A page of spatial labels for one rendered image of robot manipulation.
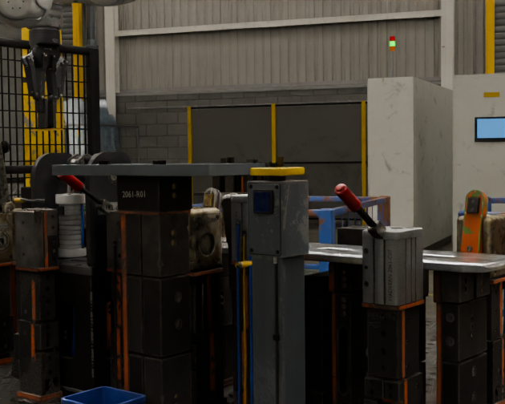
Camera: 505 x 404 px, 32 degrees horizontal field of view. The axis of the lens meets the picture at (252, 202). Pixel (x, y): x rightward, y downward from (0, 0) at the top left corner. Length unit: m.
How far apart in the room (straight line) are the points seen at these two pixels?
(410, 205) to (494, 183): 0.91
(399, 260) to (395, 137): 8.41
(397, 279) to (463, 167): 8.33
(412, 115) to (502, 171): 1.11
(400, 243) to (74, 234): 0.73
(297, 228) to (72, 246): 0.65
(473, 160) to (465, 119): 0.44
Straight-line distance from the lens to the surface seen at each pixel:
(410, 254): 1.42
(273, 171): 1.31
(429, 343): 2.31
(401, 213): 9.79
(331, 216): 3.76
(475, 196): 1.69
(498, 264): 1.51
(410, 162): 9.74
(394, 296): 1.39
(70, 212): 1.84
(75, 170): 1.55
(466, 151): 9.70
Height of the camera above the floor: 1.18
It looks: 3 degrees down
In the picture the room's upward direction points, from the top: 1 degrees counter-clockwise
